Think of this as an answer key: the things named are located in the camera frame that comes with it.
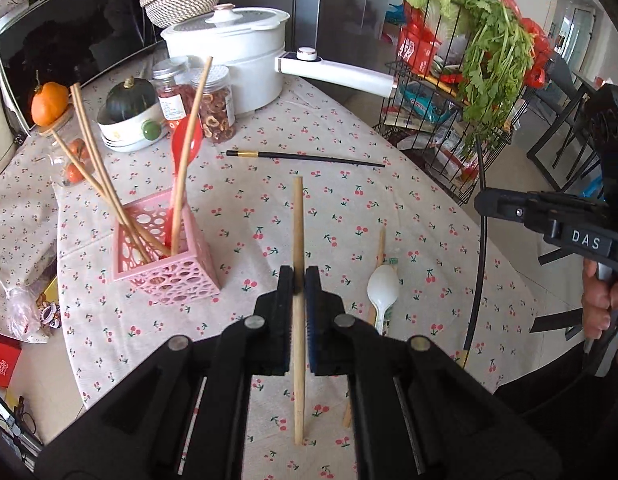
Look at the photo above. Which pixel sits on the person's dark clothing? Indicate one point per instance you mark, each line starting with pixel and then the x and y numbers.
pixel 589 410

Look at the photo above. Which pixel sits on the large orange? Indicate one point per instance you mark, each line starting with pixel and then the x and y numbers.
pixel 49 105

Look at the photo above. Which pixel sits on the white floral bowl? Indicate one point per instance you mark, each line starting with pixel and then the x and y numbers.
pixel 124 135

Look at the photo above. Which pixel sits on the black electronic devices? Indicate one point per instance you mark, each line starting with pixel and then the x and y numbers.
pixel 14 425

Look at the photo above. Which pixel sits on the jar of red dried berries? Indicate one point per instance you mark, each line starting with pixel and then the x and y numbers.
pixel 171 102

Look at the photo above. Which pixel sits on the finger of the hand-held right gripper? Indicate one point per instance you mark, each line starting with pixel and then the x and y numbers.
pixel 499 202

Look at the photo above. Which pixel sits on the glass jar with wooden lid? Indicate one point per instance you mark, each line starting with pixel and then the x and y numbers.
pixel 56 127

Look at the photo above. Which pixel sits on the red snack packet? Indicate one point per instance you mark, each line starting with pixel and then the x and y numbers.
pixel 416 52

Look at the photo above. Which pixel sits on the dark green squash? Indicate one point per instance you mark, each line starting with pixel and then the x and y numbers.
pixel 131 100

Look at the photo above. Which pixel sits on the small tangerine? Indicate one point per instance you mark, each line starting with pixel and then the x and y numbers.
pixel 74 172
pixel 78 148

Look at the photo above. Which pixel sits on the dark metal chair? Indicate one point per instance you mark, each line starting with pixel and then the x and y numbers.
pixel 559 85

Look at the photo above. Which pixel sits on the clear plastic bag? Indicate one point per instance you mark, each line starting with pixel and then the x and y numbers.
pixel 26 310

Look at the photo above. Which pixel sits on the white plastic spoon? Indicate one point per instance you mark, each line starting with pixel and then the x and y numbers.
pixel 383 285

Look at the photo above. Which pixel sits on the red plastic spoon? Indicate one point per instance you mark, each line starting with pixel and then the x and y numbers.
pixel 186 135

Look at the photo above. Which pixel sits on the cherry print cloth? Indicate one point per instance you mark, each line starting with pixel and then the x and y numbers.
pixel 19 210

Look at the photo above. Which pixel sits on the grey refrigerator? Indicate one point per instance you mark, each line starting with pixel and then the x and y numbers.
pixel 339 10

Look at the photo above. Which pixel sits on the red plastic bag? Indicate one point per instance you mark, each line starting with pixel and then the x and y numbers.
pixel 536 70

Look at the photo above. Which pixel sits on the green leafy herbs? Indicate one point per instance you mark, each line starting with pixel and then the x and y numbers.
pixel 494 60

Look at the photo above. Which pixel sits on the pink perforated utensil holder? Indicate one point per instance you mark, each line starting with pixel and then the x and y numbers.
pixel 189 280

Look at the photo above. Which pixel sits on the person's right hand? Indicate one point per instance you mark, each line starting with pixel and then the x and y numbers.
pixel 596 295

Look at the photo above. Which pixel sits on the black chopstick with gold band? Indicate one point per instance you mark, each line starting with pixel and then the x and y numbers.
pixel 314 158
pixel 481 270

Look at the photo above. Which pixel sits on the white electric pot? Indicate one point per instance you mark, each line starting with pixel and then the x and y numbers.
pixel 239 65

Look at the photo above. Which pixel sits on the cherry print tablecloth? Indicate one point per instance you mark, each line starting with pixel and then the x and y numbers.
pixel 339 210

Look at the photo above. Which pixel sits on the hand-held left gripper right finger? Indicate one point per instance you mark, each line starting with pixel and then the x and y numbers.
pixel 312 320

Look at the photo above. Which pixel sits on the yellow cardboard box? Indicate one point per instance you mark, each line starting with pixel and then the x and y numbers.
pixel 51 290

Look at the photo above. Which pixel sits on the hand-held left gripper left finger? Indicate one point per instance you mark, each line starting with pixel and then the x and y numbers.
pixel 288 320

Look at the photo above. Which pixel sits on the black microwave oven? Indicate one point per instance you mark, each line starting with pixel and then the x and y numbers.
pixel 64 35

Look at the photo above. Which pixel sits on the light wooden chopstick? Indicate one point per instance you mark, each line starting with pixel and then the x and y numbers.
pixel 299 230

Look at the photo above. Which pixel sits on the red box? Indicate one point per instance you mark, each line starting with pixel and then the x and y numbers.
pixel 4 365

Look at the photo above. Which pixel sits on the jar of dried fruit rings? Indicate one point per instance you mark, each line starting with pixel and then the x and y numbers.
pixel 219 110

